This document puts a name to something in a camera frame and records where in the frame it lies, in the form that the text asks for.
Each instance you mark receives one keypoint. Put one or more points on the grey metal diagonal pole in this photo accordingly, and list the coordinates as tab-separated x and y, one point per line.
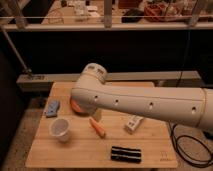
26	69

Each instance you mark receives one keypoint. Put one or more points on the black bag on shelf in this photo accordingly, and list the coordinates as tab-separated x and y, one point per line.
132	16

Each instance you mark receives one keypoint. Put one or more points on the tan wooden gripper block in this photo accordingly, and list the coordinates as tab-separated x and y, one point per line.
97	115

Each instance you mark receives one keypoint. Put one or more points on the blue grey sponge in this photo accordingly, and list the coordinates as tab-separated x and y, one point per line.
52	108

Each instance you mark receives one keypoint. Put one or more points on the white bottle with label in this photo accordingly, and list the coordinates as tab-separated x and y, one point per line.
133	124

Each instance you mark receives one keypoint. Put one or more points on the orange carrot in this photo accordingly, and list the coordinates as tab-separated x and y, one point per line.
99	130

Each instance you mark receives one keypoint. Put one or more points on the red basket on shelf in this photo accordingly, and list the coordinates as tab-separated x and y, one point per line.
154	12

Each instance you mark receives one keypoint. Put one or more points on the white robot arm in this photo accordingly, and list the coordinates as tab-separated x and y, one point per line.
187	106

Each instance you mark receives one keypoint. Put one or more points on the grey horizontal rail beam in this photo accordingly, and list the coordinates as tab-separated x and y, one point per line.
43	82

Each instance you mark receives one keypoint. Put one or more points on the black white striped cloth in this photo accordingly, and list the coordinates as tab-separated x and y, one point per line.
126	154

